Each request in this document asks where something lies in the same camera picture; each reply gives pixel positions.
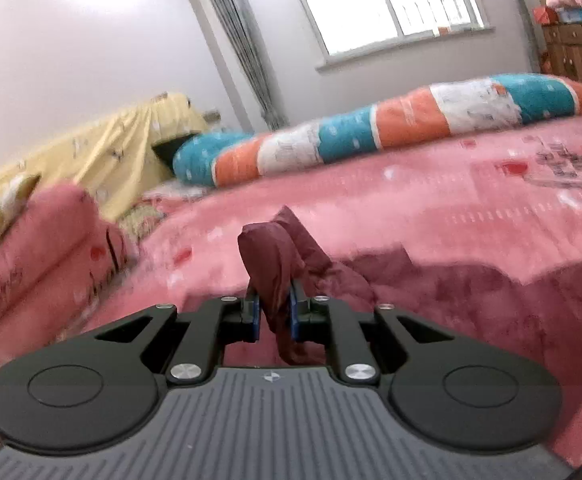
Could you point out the grey striped curtain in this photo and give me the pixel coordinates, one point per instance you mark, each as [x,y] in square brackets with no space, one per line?
[239,26]

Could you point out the colourful striped long bolster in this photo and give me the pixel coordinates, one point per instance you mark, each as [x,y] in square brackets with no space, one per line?
[426,114]

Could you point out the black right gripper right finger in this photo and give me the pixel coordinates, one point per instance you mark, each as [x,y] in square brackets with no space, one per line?
[448,388]

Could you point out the maroon quilted down jacket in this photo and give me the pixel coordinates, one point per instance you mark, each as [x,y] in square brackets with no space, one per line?
[540,319]

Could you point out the pink folded blanket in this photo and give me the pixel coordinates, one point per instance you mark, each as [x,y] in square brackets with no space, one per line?
[55,259]

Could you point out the yellow patterned cloth cover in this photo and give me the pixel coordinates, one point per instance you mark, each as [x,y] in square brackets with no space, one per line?
[112,159]

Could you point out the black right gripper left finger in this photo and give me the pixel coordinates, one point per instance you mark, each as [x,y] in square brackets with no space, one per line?
[99,387]

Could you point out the brown wooden dresser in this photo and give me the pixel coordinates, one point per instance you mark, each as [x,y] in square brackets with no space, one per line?
[576,52]

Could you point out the bright window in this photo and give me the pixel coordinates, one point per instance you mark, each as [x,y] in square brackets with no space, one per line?
[333,32]

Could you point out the pink patterned bed sheet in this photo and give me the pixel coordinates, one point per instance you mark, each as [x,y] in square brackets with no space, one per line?
[511,200]

